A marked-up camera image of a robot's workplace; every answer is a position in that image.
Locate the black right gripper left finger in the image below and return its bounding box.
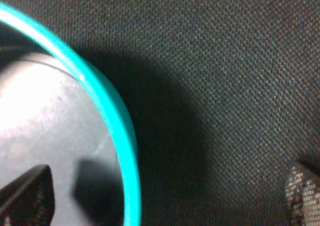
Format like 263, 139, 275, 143
0, 164, 55, 226

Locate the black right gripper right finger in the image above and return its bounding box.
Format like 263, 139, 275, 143
284, 161, 320, 226

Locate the teal toy saucepan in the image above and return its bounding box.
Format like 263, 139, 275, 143
0, 3, 142, 226

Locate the black fabric table cloth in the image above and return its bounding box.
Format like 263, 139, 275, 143
1, 0, 320, 226

